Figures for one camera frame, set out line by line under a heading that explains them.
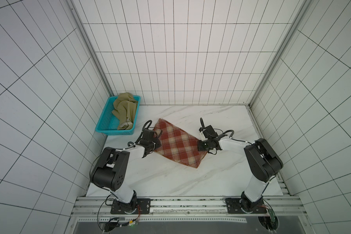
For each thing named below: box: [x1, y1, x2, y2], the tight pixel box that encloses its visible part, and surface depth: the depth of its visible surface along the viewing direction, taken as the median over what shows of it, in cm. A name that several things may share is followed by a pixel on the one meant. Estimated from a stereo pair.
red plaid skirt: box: [154, 118, 208, 169], surface depth 95 cm
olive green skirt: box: [112, 92, 138, 131], surface depth 110 cm
